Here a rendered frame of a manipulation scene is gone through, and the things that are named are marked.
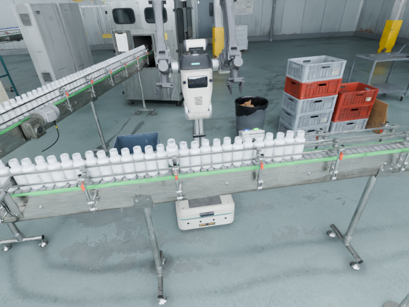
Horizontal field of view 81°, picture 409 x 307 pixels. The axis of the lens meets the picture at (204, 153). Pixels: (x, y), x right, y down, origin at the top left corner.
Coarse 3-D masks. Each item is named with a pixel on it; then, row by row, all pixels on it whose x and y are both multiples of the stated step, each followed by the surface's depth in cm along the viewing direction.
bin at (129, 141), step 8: (120, 136) 182; (128, 136) 183; (136, 136) 184; (144, 136) 185; (152, 136) 186; (120, 144) 185; (128, 144) 186; (136, 144) 187; (144, 144) 188; (152, 144) 190; (120, 152) 184
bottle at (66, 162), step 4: (60, 156) 118; (64, 156) 121; (68, 156) 119; (64, 160) 118; (68, 160) 120; (72, 160) 122; (64, 164) 119; (68, 164) 119; (64, 172) 122; (68, 172) 121; (72, 172) 122; (68, 176) 122; (72, 176) 123; (76, 176) 124; (76, 180) 125; (72, 184) 125
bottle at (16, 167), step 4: (12, 160) 117; (16, 160) 116; (12, 164) 115; (16, 164) 116; (20, 164) 118; (12, 168) 116; (16, 168) 116; (20, 168) 117; (12, 172) 116; (16, 172) 117; (20, 172) 118; (16, 176) 117; (20, 176) 118; (24, 176) 120; (16, 180) 119; (20, 180) 119; (24, 180) 120; (20, 184) 120; (20, 188) 122; (24, 188) 122; (28, 188) 123
